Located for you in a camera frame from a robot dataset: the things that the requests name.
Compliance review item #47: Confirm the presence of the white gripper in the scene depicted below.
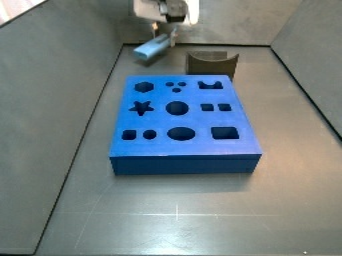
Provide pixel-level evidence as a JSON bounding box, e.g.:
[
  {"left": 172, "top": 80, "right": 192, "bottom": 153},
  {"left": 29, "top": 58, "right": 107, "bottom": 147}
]
[{"left": 134, "top": 0, "right": 199, "bottom": 47}]

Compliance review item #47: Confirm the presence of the light blue square-circle object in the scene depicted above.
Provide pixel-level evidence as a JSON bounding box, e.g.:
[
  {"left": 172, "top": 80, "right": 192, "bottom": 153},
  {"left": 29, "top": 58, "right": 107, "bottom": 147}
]
[{"left": 134, "top": 34, "right": 170, "bottom": 61}]

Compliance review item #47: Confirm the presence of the blue shape-sorter fixture block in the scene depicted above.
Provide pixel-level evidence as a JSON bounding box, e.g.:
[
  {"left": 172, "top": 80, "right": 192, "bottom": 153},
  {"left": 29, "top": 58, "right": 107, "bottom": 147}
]
[{"left": 110, "top": 75, "right": 262, "bottom": 175}]

